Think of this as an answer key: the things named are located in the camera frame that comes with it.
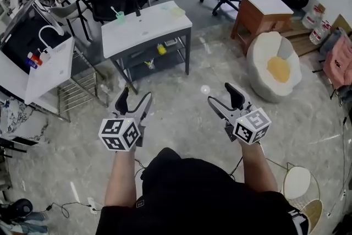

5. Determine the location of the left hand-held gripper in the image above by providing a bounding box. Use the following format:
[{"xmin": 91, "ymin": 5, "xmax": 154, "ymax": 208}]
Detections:
[{"xmin": 98, "ymin": 86, "xmax": 153, "ymax": 152}]

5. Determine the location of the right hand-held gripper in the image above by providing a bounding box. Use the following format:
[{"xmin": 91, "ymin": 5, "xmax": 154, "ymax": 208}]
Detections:
[{"xmin": 207, "ymin": 82, "xmax": 272, "ymax": 145}]

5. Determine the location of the person's left forearm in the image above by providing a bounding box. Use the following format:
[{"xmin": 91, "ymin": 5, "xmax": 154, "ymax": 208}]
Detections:
[{"xmin": 104, "ymin": 149, "xmax": 138, "ymax": 209}]

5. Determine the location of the person's right forearm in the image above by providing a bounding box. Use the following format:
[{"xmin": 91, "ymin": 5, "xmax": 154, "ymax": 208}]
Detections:
[{"xmin": 240, "ymin": 141, "xmax": 279, "ymax": 193}]

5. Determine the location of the egg-shaped white beanbag seat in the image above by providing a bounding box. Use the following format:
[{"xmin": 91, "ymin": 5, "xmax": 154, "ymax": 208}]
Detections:
[{"xmin": 246, "ymin": 31, "xmax": 303, "ymax": 104}]

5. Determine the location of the wooden cabinet white top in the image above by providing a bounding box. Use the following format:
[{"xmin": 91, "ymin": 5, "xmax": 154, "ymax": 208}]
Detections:
[{"xmin": 230, "ymin": 0, "xmax": 295, "ymax": 56}]

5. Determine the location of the wooden platform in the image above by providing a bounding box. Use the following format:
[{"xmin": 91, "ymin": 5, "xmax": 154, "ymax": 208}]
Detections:
[{"xmin": 279, "ymin": 21, "xmax": 323, "ymax": 58}]

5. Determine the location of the white kitchen sink counter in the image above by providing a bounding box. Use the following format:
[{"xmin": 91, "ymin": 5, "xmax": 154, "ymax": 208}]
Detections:
[{"xmin": 0, "ymin": 0, "xmax": 76, "ymax": 106}]

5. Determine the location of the person's black shirt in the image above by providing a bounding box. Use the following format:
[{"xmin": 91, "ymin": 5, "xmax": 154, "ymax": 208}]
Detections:
[{"xmin": 95, "ymin": 147, "xmax": 310, "ymax": 235}]

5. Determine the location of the white soap bottle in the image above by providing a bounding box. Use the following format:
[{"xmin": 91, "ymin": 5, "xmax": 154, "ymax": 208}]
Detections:
[{"xmin": 37, "ymin": 47, "xmax": 52, "ymax": 63}]

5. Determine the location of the white power strip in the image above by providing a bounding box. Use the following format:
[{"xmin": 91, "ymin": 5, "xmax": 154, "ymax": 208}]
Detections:
[{"xmin": 87, "ymin": 197, "xmax": 97, "ymax": 214}]

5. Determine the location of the large clear water bottle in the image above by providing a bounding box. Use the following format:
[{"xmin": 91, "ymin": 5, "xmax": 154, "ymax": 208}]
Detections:
[
  {"xmin": 309, "ymin": 19, "xmax": 331, "ymax": 45},
  {"xmin": 301, "ymin": 4, "xmax": 323, "ymax": 30}
]

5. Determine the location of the grey shell chair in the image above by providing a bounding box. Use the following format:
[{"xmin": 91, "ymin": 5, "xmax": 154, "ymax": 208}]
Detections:
[{"xmin": 36, "ymin": 0, "xmax": 92, "ymax": 41}]

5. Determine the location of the marble pattern table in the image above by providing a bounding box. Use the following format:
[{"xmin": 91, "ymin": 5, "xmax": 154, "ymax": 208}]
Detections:
[{"xmin": 0, "ymin": 98, "xmax": 51, "ymax": 144}]

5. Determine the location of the white curved faucet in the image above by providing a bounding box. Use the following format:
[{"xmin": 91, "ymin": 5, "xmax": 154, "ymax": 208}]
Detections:
[{"xmin": 38, "ymin": 25, "xmax": 65, "ymax": 50}]

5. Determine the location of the pink cloth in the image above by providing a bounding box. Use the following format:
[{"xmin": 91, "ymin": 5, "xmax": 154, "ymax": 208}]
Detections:
[{"xmin": 322, "ymin": 31, "xmax": 352, "ymax": 89}]

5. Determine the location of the black round device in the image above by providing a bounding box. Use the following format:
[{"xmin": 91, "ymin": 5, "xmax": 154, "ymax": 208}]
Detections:
[{"xmin": 0, "ymin": 198, "xmax": 34, "ymax": 225}]

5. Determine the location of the metal wire rack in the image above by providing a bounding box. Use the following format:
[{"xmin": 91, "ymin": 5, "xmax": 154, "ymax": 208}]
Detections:
[{"xmin": 56, "ymin": 63, "xmax": 109, "ymax": 122}]

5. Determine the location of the white washbasin dark frame cabinet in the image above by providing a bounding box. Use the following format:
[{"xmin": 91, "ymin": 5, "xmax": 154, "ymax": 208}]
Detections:
[{"xmin": 101, "ymin": 0, "xmax": 193, "ymax": 95}]

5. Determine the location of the gold wire stool white cushion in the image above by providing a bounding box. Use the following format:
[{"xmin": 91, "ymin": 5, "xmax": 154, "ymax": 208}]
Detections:
[{"xmin": 264, "ymin": 157, "xmax": 325, "ymax": 232}]

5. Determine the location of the black cable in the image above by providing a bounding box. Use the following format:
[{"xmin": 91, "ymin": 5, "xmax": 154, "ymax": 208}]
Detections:
[{"xmin": 45, "ymin": 201, "xmax": 102, "ymax": 218}]

